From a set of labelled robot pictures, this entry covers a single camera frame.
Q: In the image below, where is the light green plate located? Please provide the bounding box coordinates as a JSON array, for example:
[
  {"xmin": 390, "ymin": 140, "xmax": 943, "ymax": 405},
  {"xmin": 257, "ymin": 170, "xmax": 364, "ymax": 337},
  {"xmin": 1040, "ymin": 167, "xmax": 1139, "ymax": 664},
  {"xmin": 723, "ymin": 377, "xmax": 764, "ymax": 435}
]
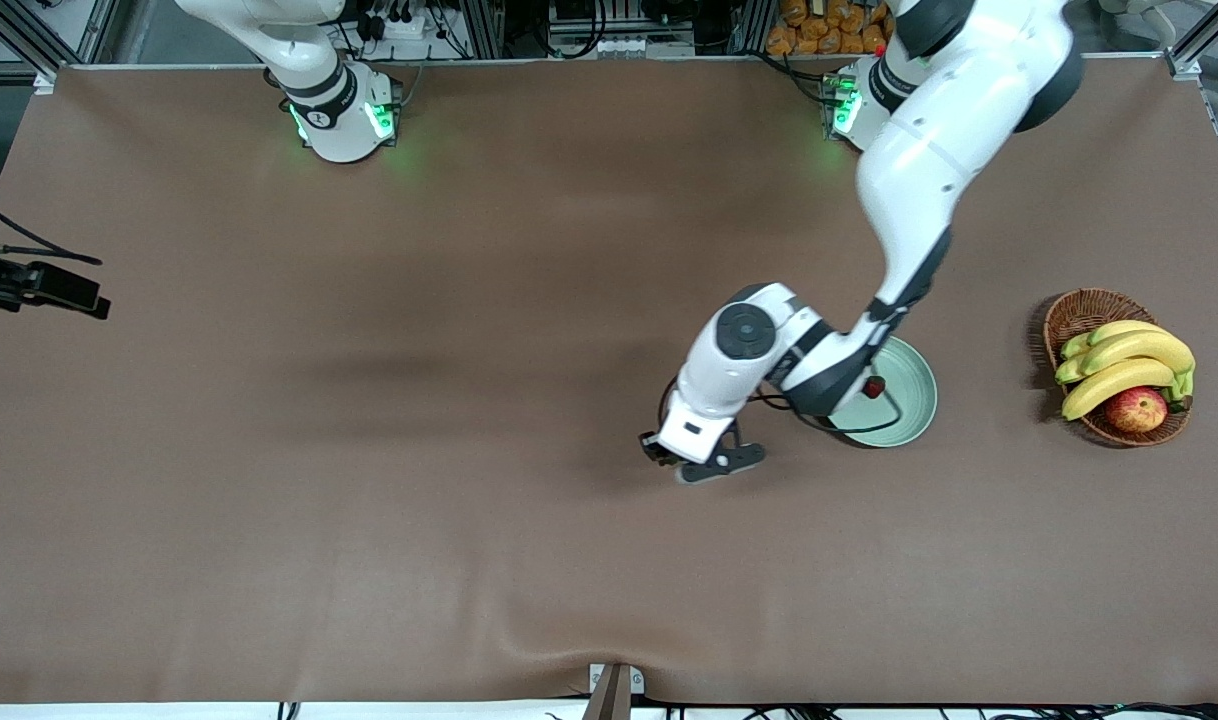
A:
[{"xmin": 827, "ymin": 335, "xmax": 939, "ymax": 448}]

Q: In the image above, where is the aluminium diagonal strut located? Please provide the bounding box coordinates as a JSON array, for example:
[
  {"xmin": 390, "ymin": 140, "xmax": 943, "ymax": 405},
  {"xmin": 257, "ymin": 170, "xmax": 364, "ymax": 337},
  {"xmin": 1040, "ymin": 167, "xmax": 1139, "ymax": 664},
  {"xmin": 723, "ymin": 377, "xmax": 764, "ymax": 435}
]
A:
[
  {"xmin": 0, "ymin": 0, "xmax": 65, "ymax": 93},
  {"xmin": 1166, "ymin": 0, "xmax": 1218, "ymax": 81}
]

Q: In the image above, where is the brown table cover mat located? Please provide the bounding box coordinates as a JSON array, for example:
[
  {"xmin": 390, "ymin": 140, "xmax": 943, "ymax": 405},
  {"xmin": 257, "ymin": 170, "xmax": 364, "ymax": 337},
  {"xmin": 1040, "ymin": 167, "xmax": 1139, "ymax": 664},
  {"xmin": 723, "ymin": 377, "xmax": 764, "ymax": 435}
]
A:
[{"xmin": 0, "ymin": 58, "xmax": 1218, "ymax": 706}]

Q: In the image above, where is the white power strip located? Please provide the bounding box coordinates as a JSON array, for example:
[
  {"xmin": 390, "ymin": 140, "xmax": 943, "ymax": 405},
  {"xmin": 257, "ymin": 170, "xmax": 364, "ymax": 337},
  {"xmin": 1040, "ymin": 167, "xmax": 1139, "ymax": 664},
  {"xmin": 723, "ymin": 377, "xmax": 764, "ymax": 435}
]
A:
[{"xmin": 367, "ymin": 8, "xmax": 452, "ymax": 43}]

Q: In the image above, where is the brown wicker basket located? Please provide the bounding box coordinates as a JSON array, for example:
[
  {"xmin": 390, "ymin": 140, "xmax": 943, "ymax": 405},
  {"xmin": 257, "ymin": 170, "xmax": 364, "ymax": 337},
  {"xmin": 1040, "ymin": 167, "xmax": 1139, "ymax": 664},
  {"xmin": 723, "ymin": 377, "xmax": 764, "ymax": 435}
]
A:
[{"xmin": 1043, "ymin": 288, "xmax": 1192, "ymax": 448}]

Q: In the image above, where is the orange bread rolls pile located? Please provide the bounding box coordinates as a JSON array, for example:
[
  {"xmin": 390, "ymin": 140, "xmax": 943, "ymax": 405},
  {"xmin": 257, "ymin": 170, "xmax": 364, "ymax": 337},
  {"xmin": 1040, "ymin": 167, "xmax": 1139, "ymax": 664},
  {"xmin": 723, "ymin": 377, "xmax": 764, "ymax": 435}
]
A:
[{"xmin": 766, "ymin": 0, "xmax": 895, "ymax": 57}]

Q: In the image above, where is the red apple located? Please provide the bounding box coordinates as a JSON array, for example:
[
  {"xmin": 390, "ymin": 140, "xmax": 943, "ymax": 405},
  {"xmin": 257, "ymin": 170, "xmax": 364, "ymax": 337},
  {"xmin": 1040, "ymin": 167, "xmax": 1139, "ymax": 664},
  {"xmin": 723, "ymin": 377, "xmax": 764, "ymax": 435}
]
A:
[{"xmin": 1106, "ymin": 387, "xmax": 1169, "ymax": 434}]

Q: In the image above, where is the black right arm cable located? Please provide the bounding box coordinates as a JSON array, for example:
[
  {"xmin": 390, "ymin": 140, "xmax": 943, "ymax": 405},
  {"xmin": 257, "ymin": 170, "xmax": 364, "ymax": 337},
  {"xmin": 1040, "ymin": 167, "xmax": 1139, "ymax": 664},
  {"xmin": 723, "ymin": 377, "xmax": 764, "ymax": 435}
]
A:
[{"xmin": 0, "ymin": 190, "xmax": 104, "ymax": 267}]

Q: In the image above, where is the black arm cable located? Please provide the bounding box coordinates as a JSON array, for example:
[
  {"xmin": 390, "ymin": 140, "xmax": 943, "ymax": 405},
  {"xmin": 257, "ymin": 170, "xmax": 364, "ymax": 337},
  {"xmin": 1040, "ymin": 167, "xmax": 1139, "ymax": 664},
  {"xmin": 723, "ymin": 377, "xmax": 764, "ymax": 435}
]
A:
[
  {"xmin": 657, "ymin": 300, "xmax": 906, "ymax": 441},
  {"xmin": 0, "ymin": 190, "xmax": 104, "ymax": 267}
]

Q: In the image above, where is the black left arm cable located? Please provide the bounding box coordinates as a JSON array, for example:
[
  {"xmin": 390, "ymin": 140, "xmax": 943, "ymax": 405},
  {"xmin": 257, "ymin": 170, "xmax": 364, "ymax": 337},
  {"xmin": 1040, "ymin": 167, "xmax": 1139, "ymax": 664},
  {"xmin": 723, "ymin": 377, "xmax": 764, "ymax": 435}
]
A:
[{"xmin": 657, "ymin": 300, "xmax": 906, "ymax": 441}]

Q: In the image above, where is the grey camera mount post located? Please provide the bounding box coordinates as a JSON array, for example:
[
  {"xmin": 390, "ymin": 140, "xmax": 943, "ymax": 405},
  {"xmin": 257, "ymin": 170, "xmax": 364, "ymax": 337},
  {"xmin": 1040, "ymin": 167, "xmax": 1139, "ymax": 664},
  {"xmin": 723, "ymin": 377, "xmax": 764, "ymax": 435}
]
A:
[{"xmin": 582, "ymin": 662, "xmax": 646, "ymax": 720}]

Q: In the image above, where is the aluminium frame post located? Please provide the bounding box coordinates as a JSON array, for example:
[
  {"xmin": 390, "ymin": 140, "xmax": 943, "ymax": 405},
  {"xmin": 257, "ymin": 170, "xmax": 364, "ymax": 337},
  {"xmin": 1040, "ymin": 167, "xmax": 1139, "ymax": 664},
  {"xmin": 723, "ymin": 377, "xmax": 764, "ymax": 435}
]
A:
[
  {"xmin": 734, "ymin": 0, "xmax": 776, "ymax": 56},
  {"xmin": 459, "ymin": 0, "xmax": 506, "ymax": 61}
]

